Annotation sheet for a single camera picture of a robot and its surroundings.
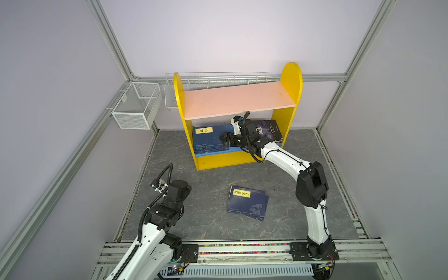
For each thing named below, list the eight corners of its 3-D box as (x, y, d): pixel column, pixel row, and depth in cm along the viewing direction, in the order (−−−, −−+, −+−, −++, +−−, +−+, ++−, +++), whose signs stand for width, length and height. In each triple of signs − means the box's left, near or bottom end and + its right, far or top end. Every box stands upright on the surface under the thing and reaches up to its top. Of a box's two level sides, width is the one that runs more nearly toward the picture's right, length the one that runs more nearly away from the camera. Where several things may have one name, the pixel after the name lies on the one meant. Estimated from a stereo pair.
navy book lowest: (225, 212, 87) (225, 210, 84) (231, 188, 95) (231, 185, 92) (265, 221, 84) (266, 219, 81) (267, 195, 93) (269, 192, 90)
